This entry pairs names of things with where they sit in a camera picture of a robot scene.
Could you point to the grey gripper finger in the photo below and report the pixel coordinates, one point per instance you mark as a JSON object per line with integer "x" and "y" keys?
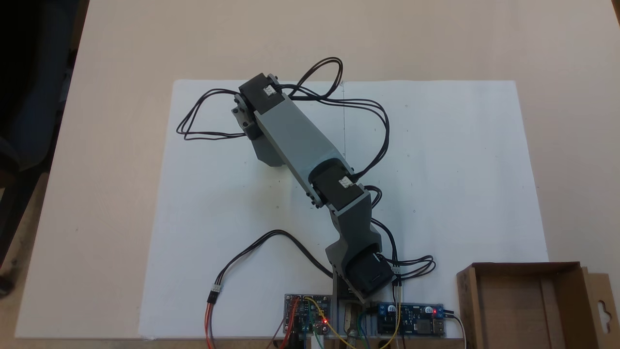
{"x": 269, "y": 152}

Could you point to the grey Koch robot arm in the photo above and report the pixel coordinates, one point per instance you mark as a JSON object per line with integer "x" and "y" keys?
{"x": 295, "y": 140}

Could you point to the white paper sheet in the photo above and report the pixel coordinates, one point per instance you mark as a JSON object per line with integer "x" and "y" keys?
{"x": 218, "y": 203}
{"x": 460, "y": 169}

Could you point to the blue power circuit board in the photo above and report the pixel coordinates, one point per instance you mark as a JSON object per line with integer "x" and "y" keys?
{"x": 411, "y": 320}

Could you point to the brown cardboard box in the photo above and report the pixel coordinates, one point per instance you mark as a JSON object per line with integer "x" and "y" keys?
{"x": 523, "y": 310}

